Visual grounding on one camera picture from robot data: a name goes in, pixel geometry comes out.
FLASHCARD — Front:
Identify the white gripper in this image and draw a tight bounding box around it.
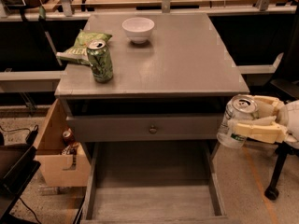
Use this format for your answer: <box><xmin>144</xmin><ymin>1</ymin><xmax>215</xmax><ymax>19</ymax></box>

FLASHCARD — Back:
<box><xmin>228</xmin><ymin>95</ymin><xmax>299</xmax><ymax>148</ymax></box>

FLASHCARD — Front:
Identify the white 7up can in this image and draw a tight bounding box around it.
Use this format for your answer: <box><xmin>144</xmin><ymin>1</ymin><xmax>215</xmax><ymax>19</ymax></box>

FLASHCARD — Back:
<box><xmin>217</xmin><ymin>94</ymin><xmax>258</xmax><ymax>148</ymax></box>

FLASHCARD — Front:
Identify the grey drawer cabinet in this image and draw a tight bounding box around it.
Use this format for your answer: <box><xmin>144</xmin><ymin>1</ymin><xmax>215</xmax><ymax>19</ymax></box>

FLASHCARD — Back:
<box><xmin>54</xmin><ymin>12</ymin><xmax>250</xmax><ymax>224</ymax></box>

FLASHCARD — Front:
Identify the open grey middle drawer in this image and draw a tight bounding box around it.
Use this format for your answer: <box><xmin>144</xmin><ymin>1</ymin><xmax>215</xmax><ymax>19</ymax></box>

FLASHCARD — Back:
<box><xmin>80</xmin><ymin>141</ymin><xmax>241</xmax><ymax>224</ymax></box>

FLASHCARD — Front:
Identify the green soda can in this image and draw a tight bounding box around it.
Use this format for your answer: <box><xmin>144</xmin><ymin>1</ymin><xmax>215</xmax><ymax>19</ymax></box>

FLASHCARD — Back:
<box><xmin>86</xmin><ymin>39</ymin><xmax>113</xmax><ymax>83</ymax></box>

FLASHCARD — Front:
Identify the grey top drawer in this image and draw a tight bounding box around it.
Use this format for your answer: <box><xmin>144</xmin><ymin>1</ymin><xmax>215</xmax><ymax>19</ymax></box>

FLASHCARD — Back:
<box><xmin>66</xmin><ymin>114</ymin><xmax>222</xmax><ymax>143</ymax></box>

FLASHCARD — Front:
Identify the red can in box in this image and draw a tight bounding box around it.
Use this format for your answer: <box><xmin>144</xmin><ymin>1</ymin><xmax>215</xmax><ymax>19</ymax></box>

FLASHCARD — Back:
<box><xmin>62</xmin><ymin>130</ymin><xmax>75</xmax><ymax>145</ymax></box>

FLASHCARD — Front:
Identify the black office chair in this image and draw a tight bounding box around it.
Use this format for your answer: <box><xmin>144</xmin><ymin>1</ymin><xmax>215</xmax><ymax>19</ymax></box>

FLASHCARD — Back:
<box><xmin>264</xmin><ymin>7</ymin><xmax>299</xmax><ymax>201</ymax></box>

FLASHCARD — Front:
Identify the white bowl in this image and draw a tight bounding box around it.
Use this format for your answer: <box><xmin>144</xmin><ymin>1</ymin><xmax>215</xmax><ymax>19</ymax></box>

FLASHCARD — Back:
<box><xmin>122</xmin><ymin>17</ymin><xmax>155</xmax><ymax>44</ymax></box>

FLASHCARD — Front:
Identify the green chip bag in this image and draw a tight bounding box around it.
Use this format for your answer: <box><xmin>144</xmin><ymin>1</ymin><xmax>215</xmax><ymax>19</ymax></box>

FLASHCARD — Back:
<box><xmin>56</xmin><ymin>30</ymin><xmax>112</xmax><ymax>65</ymax></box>

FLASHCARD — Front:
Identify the cardboard box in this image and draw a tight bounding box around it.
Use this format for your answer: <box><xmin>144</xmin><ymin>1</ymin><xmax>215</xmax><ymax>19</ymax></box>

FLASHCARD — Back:
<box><xmin>34</xmin><ymin>100</ymin><xmax>91</xmax><ymax>187</ymax></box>

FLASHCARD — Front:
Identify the black power cable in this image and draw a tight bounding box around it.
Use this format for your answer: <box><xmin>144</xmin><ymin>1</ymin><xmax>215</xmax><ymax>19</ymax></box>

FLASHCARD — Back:
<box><xmin>0</xmin><ymin>124</ymin><xmax>40</xmax><ymax>146</ymax></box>

